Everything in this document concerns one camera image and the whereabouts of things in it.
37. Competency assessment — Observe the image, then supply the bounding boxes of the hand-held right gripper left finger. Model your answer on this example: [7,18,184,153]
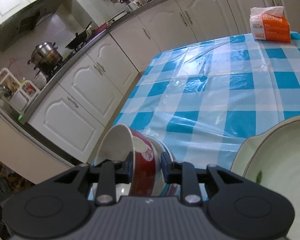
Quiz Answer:
[54,152,135,203]

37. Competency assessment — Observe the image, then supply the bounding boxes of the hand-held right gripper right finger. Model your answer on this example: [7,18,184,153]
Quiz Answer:
[161,154,242,203]

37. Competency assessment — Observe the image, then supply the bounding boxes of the red bowl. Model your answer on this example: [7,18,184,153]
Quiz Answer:
[94,124,163,197]

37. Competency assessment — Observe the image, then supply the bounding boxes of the blue cartoon bowl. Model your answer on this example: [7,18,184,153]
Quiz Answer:
[146,134,177,164]

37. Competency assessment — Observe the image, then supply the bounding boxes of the pale green lobed plate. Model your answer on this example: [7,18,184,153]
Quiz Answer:
[230,115,300,178]

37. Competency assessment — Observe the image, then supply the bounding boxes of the green floral round plate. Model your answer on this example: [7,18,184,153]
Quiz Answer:
[236,120,300,240]

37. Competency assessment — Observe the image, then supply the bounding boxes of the stack of white bowls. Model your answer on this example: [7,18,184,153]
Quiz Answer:
[34,72,47,90]

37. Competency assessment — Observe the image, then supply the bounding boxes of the blue checked tablecloth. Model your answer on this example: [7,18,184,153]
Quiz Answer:
[86,31,300,200]

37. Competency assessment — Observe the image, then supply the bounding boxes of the dark kitchen countertop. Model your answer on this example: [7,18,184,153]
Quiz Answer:
[0,0,265,133]

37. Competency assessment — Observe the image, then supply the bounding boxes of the white spice rack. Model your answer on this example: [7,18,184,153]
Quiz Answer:
[0,67,40,110]

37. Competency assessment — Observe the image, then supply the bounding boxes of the black wok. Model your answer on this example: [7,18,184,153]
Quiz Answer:
[65,21,93,50]

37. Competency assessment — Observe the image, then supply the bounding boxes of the steel steamer pot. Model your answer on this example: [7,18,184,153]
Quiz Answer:
[27,42,63,77]

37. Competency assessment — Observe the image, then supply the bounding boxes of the pink pan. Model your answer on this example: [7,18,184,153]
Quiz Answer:
[92,23,108,34]

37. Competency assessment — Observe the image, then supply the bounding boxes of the white base cabinets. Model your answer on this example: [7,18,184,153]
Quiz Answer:
[27,0,300,160]

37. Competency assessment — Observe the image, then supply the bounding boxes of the flat cooktop board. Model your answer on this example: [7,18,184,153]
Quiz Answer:
[106,11,127,25]

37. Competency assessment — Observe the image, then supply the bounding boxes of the orange tissue pack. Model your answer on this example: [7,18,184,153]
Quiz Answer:
[250,6,291,43]

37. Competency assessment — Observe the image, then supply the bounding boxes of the range hood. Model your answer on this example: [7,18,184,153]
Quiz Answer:
[0,0,73,53]

